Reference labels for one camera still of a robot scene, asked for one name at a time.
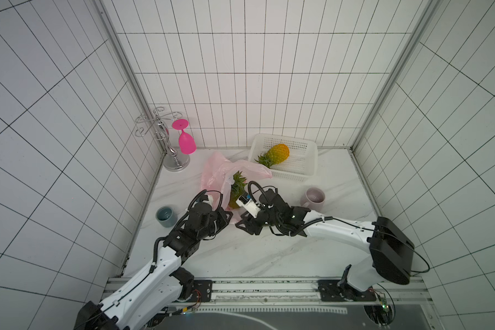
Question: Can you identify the white plastic basket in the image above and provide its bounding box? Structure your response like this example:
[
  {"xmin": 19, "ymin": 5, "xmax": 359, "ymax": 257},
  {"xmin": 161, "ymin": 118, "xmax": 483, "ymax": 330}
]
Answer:
[{"xmin": 249, "ymin": 133, "xmax": 318, "ymax": 182}]

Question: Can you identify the yellow pineapple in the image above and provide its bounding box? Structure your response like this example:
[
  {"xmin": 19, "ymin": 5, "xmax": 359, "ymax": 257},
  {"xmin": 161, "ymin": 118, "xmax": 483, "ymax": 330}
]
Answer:
[{"xmin": 256, "ymin": 144, "xmax": 290, "ymax": 169}]

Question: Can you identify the aluminium rail frame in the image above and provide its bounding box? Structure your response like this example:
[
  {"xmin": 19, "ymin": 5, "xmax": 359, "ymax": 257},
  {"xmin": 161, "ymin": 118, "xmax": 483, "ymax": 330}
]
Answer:
[{"xmin": 95, "ymin": 277, "xmax": 444, "ymax": 329}]

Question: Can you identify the lilac mug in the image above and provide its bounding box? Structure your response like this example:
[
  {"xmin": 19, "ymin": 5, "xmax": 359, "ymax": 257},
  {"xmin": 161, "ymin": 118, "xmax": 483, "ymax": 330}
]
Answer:
[{"xmin": 301, "ymin": 187, "xmax": 326, "ymax": 213}]

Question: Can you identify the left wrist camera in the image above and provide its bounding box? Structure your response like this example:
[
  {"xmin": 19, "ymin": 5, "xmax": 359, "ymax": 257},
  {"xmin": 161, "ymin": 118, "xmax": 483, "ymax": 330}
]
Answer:
[{"xmin": 201, "ymin": 194, "xmax": 214, "ymax": 206}]

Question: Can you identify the green-brown pineapple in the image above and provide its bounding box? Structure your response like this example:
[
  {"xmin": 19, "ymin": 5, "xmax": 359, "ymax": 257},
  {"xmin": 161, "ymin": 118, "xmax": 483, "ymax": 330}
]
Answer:
[{"xmin": 228, "ymin": 171, "xmax": 247, "ymax": 209}]

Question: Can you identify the teal cup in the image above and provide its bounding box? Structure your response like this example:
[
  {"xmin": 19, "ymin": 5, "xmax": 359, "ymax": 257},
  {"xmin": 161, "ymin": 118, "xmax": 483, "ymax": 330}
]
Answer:
[{"xmin": 155, "ymin": 206, "xmax": 178, "ymax": 228}]

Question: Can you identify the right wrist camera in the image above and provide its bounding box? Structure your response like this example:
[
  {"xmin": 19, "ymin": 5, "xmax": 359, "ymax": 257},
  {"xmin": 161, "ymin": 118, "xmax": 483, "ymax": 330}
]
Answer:
[{"xmin": 236, "ymin": 192, "xmax": 261, "ymax": 218}]

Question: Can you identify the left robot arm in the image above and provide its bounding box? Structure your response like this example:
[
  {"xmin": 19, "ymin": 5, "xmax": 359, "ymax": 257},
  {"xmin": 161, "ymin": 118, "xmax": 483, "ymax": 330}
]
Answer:
[{"xmin": 74, "ymin": 202, "xmax": 233, "ymax": 329}]

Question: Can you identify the pink plastic bag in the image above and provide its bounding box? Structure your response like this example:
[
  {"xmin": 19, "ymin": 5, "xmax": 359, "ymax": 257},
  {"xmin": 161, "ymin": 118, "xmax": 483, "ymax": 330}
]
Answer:
[{"xmin": 200, "ymin": 151, "xmax": 273, "ymax": 210}]

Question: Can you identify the silver glass rack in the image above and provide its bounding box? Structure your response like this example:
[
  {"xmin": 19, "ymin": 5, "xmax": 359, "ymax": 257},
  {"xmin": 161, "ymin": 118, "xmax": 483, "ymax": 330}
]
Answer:
[{"xmin": 134, "ymin": 107, "xmax": 190, "ymax": 172}]

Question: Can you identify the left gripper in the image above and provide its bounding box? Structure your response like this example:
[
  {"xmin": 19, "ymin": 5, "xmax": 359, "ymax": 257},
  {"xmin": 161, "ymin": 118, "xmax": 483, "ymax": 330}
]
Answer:
[{"xmin": 198, "ymin": 207, "xmax": 233, "ymax": 239}]

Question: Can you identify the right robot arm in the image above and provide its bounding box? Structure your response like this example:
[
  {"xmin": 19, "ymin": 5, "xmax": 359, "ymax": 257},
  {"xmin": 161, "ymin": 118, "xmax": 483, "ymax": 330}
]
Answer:
[{"xmin": 236, "ymin": 189, "xmax": 417, "ymax": 302}]

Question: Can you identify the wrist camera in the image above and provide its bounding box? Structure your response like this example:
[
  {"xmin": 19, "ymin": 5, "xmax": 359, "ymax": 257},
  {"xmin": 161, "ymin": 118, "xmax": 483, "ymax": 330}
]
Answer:
[
  {"xmin": 201, "ymin": 194, "xmax": 214, "ymax": 206},
  {"xmin": 236, "ymin": 192, "xmax": 261, "ymax": 218}
]

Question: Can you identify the pink wine glass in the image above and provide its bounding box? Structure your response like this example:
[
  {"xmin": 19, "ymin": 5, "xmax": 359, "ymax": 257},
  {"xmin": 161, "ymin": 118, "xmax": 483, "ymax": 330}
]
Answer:
[{"xmin": 172, "ymin": 118, "xmax": 197, "ymax": 155}]

